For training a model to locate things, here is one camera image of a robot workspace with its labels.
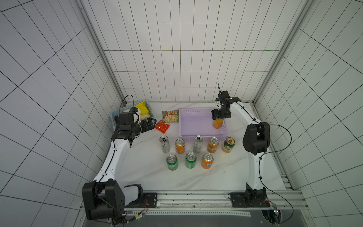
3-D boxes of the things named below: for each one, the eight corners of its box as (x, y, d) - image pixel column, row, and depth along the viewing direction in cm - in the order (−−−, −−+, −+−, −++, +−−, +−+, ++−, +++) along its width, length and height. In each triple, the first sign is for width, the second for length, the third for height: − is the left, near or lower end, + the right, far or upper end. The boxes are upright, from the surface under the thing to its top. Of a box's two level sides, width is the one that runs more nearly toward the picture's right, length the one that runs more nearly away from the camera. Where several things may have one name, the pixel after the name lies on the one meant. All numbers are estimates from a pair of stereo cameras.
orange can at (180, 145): (175, 153, 91) (174, 146, 83) (175, 146, 94) (175, 138, 86) (184, 153, 91) (185, 146, 83) (184, 146, 94) (185, 138, 86)
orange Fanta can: (201, 169, 86) (203, 162, 77) (200, 160, 89) (202, 152, 80) (211, 169, 86) (214, 162, 77) (209, 160, 89) (213, 152, 80)
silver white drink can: (161, 153, 91) (158, 143, 81) (162, 145, 95) (159, 135, 84) (170, 153, 91) (168, 143, 81) (170, 145, 95) (169, 135, 84)
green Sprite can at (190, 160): (185, 169, 85) (185, 162, 77) (184, 159, 89) (185, 152, 81) (195, 169, 85) (197, 162, 77) (195, 159, 89) (196, 152, 81)
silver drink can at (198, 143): (193, 153, 92) (195, 143, 81) (193, 145, 95) (194, 135, 84) (201, 153, 92) (203, 143, 81) (200, 145, 95) (203, 135, 84)
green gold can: (222, 152, 92) (226, 145, 83) (220, 144, 95) (224, 136, 87) (231, 152, 92) (235, 145, 83) (229, 144, 96) (233, 136, 87)
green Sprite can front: (167, 170, 84) (166, 164, 76) (168, 161, 88) (166, 154, 80) (177, 170, 84) (177, 164, 76) (178, 161, 88) (177, 154, 80)
